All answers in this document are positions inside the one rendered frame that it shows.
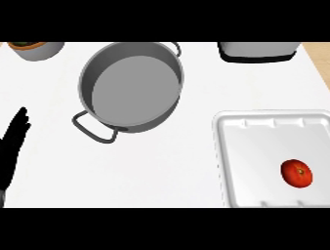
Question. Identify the white plastic tray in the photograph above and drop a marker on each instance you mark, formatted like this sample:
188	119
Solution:
268	153

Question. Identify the red tomato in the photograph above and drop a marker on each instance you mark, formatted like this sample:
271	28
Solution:
296	173

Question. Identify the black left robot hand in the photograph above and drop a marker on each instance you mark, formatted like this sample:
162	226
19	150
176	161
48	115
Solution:
5	148

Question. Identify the grey plant pot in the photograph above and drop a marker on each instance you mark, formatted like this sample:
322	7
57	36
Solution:
36	50

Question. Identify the grey metal pot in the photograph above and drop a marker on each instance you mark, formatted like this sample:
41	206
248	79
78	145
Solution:
134	87

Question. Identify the white and black appliance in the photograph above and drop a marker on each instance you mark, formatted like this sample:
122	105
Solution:
257	52

